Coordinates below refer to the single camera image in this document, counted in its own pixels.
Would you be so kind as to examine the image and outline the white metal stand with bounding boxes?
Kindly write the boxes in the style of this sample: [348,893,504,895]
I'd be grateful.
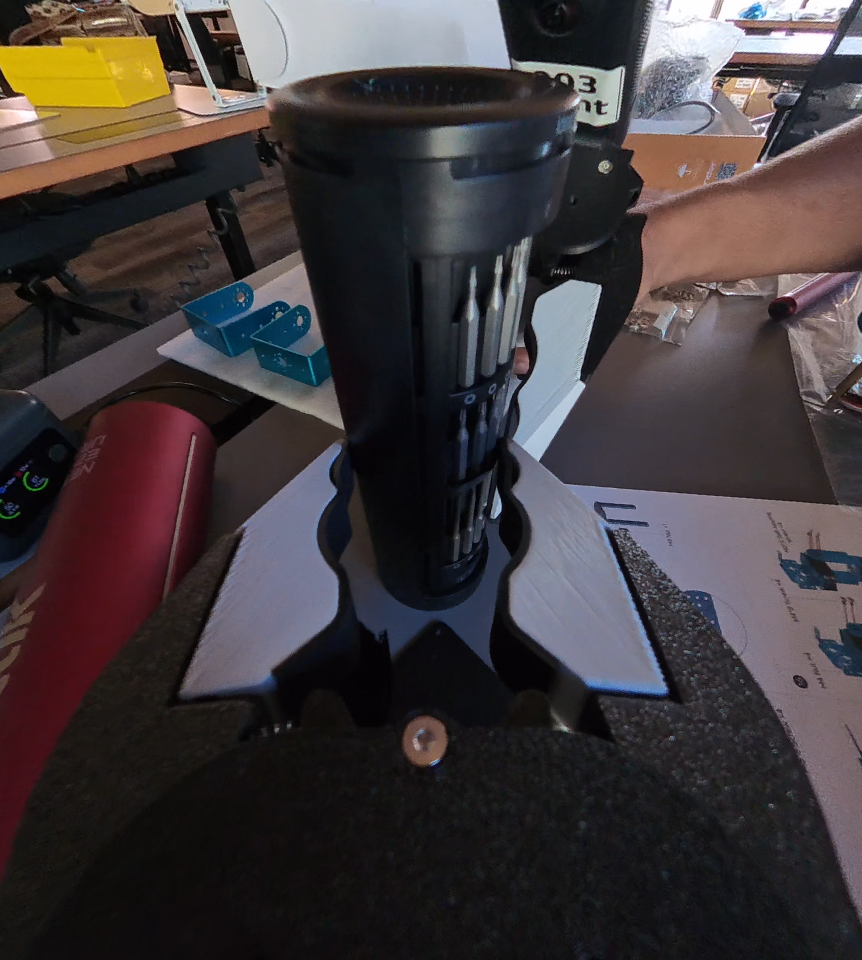
[170,0,272,115]

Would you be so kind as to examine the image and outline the small clear screw bag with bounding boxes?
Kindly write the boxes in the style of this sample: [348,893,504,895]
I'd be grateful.
[623,283,712,348]

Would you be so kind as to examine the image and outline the white instruction booklet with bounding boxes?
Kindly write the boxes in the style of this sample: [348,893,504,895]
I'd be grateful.
[564,483,862,960]

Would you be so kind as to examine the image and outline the white foam sheet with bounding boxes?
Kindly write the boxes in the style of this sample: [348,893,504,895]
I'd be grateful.
[155,262,344,430]

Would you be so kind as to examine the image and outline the bubble wrap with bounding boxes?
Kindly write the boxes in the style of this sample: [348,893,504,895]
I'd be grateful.
[637,18,745,138]

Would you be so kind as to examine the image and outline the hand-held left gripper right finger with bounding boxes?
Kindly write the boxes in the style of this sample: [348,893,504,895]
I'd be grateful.
[489,441,669,735]

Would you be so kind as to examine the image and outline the red cylindrical case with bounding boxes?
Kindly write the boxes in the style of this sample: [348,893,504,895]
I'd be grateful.
[0,399,220,940]

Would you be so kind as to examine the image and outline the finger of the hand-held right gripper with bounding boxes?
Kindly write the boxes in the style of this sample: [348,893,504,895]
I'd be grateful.
[517,279,603,464]

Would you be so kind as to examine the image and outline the large blue U bracket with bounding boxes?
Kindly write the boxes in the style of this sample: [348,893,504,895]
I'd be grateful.
[249,303,332,389]
[182,283,291,359]

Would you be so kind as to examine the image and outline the large clear plastic bag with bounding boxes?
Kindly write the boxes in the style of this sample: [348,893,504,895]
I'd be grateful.
[774,273,862,513]

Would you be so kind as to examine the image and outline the red electric screwdriver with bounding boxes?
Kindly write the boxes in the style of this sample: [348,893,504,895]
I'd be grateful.
[767,271,862,321]

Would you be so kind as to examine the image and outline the person's right forearm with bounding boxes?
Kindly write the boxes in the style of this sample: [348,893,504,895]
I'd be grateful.
[701,93,862,285]

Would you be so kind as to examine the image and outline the yellow storage bin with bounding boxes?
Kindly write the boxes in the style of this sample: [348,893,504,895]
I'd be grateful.
[0,36,173,110]

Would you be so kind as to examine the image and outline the person's right hand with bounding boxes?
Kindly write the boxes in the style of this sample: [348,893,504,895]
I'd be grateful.
[637,196,711,299]

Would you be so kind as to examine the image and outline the orange cardboard box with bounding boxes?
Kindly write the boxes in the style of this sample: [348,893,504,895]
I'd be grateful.
[228,0,771,194]

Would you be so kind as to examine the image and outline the grey desk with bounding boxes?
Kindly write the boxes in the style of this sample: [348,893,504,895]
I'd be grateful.
[0,247,862,960]

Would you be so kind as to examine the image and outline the wood-edged office desk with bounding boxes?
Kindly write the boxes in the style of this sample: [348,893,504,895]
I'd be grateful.
[0,82,276,295]

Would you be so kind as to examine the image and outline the black bit holder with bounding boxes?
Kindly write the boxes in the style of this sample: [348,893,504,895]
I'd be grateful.
[264,66,582,612]

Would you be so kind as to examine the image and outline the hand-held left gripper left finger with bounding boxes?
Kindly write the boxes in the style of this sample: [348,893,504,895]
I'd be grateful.
[176,441,361,702]

